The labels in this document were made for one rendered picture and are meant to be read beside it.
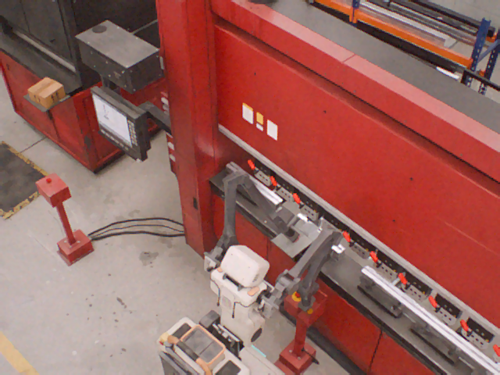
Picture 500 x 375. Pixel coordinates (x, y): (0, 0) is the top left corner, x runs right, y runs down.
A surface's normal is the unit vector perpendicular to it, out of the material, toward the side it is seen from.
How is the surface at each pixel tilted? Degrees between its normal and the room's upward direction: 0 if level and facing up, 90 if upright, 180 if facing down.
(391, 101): 90
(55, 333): 0
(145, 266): 0
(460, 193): 90
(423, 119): 90
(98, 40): 0
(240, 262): 48
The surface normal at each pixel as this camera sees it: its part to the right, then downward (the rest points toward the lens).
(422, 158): -0.73, 0.49
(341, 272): 0.00, -0.69
